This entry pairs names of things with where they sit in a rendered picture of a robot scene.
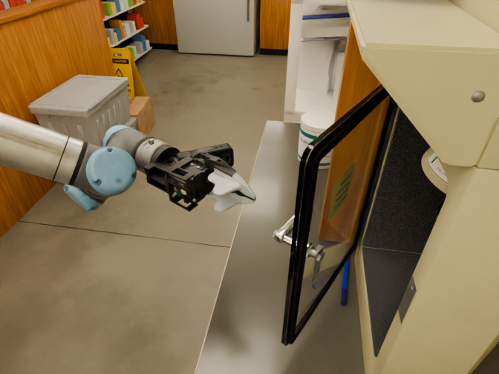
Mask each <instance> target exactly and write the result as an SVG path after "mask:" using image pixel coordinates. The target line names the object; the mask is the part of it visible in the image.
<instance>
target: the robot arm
mask: <svg viewBox="0 0 499 374"><path fill-rule="evenodd" d="M102 146H103V148H102V147H99V146H97V145H93V144H90V143H88V142H84V141H82V140H78V139H76V138H73V137H69V136H67V135H64V134H61V133H59V132H56V131H52V130H51V129H48V128H44V127H42V126H39V125H36V124H33V123H31V122H27V121H24V120H22V119H19V118H16V117H12V116H10V115H8V114H4V113H2V112H0V165H2V166H4V167H8V168H12V169H15V170H18V171H23V172H25V173H28V174H33V175H36V176H39V177H44V178H46V179H49V180H54V181H57V182H60V183H64V184H65V185H64V191H65V193H66V194H67V195H68V196H69V197H70V198H71V199H72V200H73V201H74V202H75V203H77V204H78V205H79V206H81V207H82V208H84V209H85V210H86V211H95V210H96V209H97V208H98V207H100V206H101V205H103V204H104V203H105V201H106V200H107V199H108V198H109V197H111V196H115V195H118V194H122V193H123V192H125V191H126V190H127V189H128V188H129V187H130V186H131V185H132V184H133V182H134V181H135V178H136V176H137V170H138V171H140V172H142V173H144V174H146V180H147V183H149V184H151V185H153V186H154V187H156V188H158V189H160V190H162V191H164V192H166V193H167V194H168V195H169V201H171V202H172V203H174V204H176V205H178V206H180V207H181V208H183V209H185V210H187V211H191V210H193V209H194V208H195V207H197V206H198V204H197V203H198V202H200V201H201V200H202V199H203V198H204V197H205V196H206V195H207V194H208V195H209V196H210V197H211V198H212V199H214V200H216V203H215V206H214V209H215V210H216V211H219V212H223V211H226V210H227V209H230V208H232V207H233V206H236V205H238V204H250V203H254V202H255V201H256V196H255V194H254V192H253V191H252V189H251V188H250V187H249V186H248V185H247V183H246V182H245V181H244V179H243V178H242V177H241V176H240V175H239V174H237V173H236V170H235V169H234V168H232V166H233V165H234V152H233V149H232V147H231V146H230V144H229V143H224V144H220V145H213V146H209V147H205V148H199V149H195V150H191V151H184V152H180V151H179V150H178V149H177V148H175V147H172V146H171V145H170V144H167V143H165V142H162V141H160V140H158V139H156V138H154V137H151V136H149V135H147V134H144V133H143V132H141V131H139V130H137V129H136V128H130V127H128V126H124V125H115V126H114V127H112V128H110V129H109V130H108V131H107V132H106V133H105V137H104V138H103V141H102ZM174 192H176V193H177V194H176V195H175V196H173V197H172V195H173V194H174ZM182 199H183V200H184V202H185V203H186V204H188V203H191V204H190V205H189V206H187V207H185V206H183V205H181V204H179V203H178V201H180V200H182Z"/></svg>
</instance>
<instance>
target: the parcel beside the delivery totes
mask: <svg viewBox="0 0 499 374"><path fill-rule="evenodd" d="M128 99H129V109H130V117H135V118H136V121H137V124H136V129H137V130H139V131H141V132H143V133H144V134H147V135H149V132H150V131H151V129H152V128H153V126H154V114H153V110H152V106H151V98H150V96H129V97H128Z"/></svg>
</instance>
